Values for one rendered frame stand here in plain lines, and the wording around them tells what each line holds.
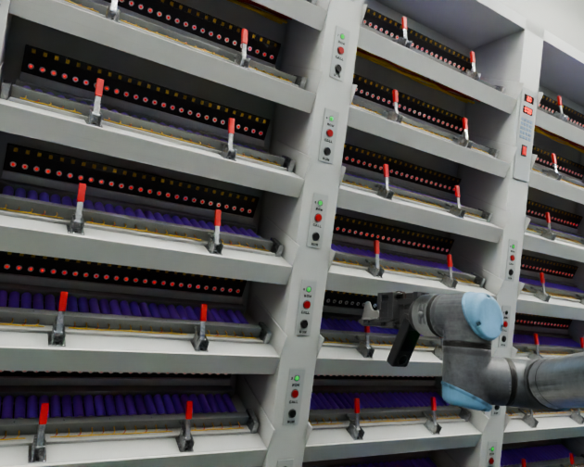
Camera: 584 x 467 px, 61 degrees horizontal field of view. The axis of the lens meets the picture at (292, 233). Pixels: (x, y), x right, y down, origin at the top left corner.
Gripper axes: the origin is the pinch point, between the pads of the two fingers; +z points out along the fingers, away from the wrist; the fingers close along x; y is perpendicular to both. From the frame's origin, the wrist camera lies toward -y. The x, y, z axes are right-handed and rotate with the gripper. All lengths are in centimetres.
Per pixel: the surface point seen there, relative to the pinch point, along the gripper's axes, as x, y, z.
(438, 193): -34, 42, 7
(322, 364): 13.8, -9.9, -1.8
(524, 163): -51, 51, -12
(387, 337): -10.2, -3.0, 3.0
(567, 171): -101, 63, 3
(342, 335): 4.5, -3.2, 3.1
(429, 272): -23.5, 15.6, 0.6
